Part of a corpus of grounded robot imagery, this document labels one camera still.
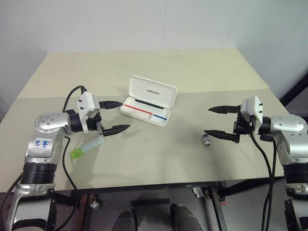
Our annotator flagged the red pen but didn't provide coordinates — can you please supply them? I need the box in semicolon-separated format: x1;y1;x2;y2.
123;104;153;114

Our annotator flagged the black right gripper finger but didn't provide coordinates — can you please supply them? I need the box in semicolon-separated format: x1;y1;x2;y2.
208;105;241;115
204;129;241;144

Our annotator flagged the white case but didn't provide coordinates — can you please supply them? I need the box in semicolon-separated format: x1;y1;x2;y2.
119;75;178;127

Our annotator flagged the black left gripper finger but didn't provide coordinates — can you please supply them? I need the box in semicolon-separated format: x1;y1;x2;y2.
102;124;131;138
99;100;123;110

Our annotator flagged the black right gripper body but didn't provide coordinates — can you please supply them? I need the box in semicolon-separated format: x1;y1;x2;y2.
232;104;256;144

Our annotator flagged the black metal table frame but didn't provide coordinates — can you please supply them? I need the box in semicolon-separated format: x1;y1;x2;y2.
51;180;286;231

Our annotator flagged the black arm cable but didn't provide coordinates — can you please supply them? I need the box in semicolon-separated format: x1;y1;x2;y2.
249;131;278;231
54;85;87;231

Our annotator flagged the dark rounded shape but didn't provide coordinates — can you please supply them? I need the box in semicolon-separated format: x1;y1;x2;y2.
169;203;203;231
113;208;136;231

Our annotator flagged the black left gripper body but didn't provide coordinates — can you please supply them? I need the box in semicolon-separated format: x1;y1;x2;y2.
86;113;106;138

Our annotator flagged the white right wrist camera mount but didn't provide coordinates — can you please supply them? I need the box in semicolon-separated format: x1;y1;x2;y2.
241;95;264;126

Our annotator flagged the black slanted bar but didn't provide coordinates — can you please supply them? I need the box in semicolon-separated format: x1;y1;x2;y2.
278;71;308;104

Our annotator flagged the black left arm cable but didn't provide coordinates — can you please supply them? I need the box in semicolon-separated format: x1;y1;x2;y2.
54;85;87;231

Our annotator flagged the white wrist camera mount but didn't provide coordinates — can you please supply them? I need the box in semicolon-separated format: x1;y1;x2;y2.
76;91;101;133
241;95;264;126

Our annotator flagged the black pen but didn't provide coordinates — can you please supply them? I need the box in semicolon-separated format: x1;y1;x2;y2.
134;98;165;110

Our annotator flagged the green translucent glue stick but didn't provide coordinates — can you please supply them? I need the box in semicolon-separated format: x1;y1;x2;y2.
69;137;106;160

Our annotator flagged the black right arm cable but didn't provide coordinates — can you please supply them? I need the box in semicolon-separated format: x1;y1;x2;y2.
249;131;278;231

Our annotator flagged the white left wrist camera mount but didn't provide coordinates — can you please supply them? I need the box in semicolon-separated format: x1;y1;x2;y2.
76;91;101;133

